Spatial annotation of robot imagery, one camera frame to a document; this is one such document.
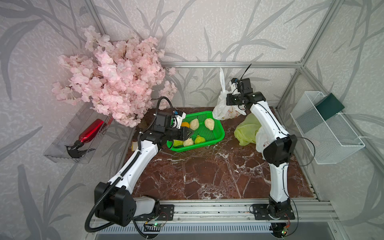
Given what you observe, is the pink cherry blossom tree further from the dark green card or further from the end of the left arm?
the dark green card

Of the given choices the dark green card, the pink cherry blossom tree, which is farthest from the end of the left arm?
the dark green card

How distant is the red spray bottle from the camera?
60 cm

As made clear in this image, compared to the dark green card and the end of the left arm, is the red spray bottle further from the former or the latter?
the dark green card
